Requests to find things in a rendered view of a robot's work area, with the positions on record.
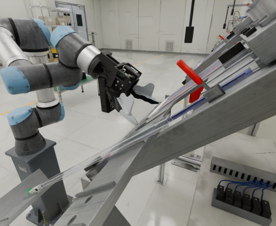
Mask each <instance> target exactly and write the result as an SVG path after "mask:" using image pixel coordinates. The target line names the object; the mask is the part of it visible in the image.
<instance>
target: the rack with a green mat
mask: <svg viewBox="0 0 276 226"><path fill-rule="evenodd" d="M90 43H91V44H92V45H93V46H94V47H96V46H95V37H94V33H92V42H90ZM52 49H55V48H54V47H53V46H52V45H51V46H49V56H50V61H51V62H54V59H53V54H52ZM95 80H97V88H98V95H99V96H100V92H99V84H98V79H94V78H92V77H91V76H86V79H84V80H81V82H80V86H81V90H82V92H84V91H83V85H84V84H87V83H90V82H92V81H95ZM53 89H54V93H57V94H58V97H59V101H60V102H62V97H61V93H63V92H65V91H68V90H65V89H63V88H61V87H59V86H58V87H54V88H53ZM62 104H63V102H62Z"/></svg>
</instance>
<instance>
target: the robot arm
mask: <svg viewBox="0 0 276 226"><path fill-rule="evenodd" d="M51 45H53V47H54V48H55V49H56V50H58V51H59V57H58V62H50V63H48V59H47V53H48V52H49V46H51ZM0 62H1V64H2V65H3V67H4V68H2V69H1V70H0V74H1V77H2V80H3V82H4V85H5V87H6V90H7V92H8V93H9V94H11V95H16V94H22V93H24V94H26V93H29V92H31V91H36V95H37V99H38V101H37V102H36V107H35V108H32V107H31V106H22V107H19V108H16V109H14V110H12V111H11V112H9V113H8V115H7V119H8V124H9V125H10V128H11V130H12V133H13V135H14V138H15V147H14V149H15V152H16V153H17V154H18V155H20V156H27V155H31V154H34V153H37V152H39V151H40V150H42V149H43V148H44V147H45V146H46V141H45V138H44V137H43V136H42V135H41V134H40V132H39V128H41V127H44V126H48V125H51V124H53V123H57V122H59V121H62V120H63V119H64V117H65V110H64V106H63V104H62V102H60V101H59V100H58V99H57V98H55V94H54V89H53V88H54V87H58V86H60V87H61V88H63V89H65V90H70V91H71V90H75V89H77V88H78V87H79V86H80V82H81V80H82V72H83V71H84V72H85V73H86V74H87V75H90V76H91V77H92V78H94V79H98V84H99V92H100V100H101V110H102V112H105V113H110V112H111V111H113V110H114V109H116V110H117V112H119V113H120V114H121V115H122V116H123V117H125V118H126V119H127V120H128V121H130V122H131V123H132V124H134V125H135V126H137V125H138V123H137V121H136V119H135V117H134V116H133V115H132V113H131V110H132V107H133V105H134V98H136V99H141V100H143V101H145V102H149V103H150V104H159V102H158V101H157V100H156V99H155V98H153V97H152V93H153V90H154V84H152V83H148V84H147V85H145V86H140V85H137V83H138V81H139V80H140V79H139V78H140V76H141V75H142V73H141V72H140V71H139V70H138V69H136V68H135V67H134V66H132V65H131V64H130V63H129V62H127V63H124V62H123V63H120V62H119V61H117V60H116V59H115V58H113V57H112V52H110V51H106V52H101V51H100V50H98V49H97V48H96V47H94V46H93V45H92V44H91V43H89V42H88V41H87V40H86V39H84V38H83V37H82V36H81V35H79V33H78V32H76V31H74V30H73V29H71V28H70V27H68V26H65V25H62V26H58V27H57V28H55V29H54V31H53V32H52V34H50V31H49V29H48V27H47V25H46V24H45V22H44V21H42V20H41V19H35V18H14V17H0ZM124 65H125V66H124ZM123 66H124V67H123ZM131 67H132V68H134V69H135V70H136V71H137V72H136V71H135V70H134V69H132V68H131ZM130 94H131V95H130Z"/></svg>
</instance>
